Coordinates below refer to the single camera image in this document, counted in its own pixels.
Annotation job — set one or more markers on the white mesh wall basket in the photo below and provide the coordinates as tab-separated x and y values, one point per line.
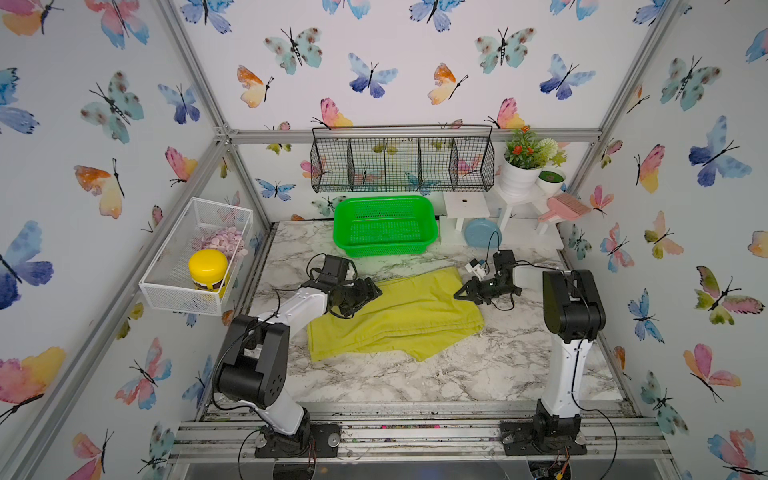
167	285

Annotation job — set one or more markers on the black wire wall basket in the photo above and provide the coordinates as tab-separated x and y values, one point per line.
420	159

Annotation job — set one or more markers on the potted plant white pot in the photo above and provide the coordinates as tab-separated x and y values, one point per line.
525	157

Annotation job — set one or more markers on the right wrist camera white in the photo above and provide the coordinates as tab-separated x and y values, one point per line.
477	268

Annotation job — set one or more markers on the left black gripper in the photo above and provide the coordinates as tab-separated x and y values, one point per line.
363	297

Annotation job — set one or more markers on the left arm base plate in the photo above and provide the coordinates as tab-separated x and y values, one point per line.
312	440

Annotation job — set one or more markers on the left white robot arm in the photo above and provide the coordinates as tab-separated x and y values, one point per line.
251	368

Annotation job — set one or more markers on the small white green cup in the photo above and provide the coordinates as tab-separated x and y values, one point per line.
550	181

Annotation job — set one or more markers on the aluminium front rail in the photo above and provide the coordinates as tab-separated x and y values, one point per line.
349	441

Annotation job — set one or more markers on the light blue round object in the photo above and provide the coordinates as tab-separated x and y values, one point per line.
482	233

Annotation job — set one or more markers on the green plastic basket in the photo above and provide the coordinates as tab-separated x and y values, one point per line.
385	226

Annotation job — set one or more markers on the pink artificial flowers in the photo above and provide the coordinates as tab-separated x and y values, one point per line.
229	241

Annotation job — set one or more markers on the yellow-green long pants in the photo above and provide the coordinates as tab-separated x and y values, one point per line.
417	315

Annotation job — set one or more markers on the yellow lidded jar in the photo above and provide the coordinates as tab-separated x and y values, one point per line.
207	269

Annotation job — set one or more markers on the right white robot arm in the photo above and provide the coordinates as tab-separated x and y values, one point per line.
573	314

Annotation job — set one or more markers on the pink dustpan brush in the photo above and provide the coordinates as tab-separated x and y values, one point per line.
565	207

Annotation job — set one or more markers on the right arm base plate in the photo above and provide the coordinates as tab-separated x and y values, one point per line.
540	437

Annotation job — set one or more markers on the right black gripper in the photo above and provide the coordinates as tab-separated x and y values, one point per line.
472	292

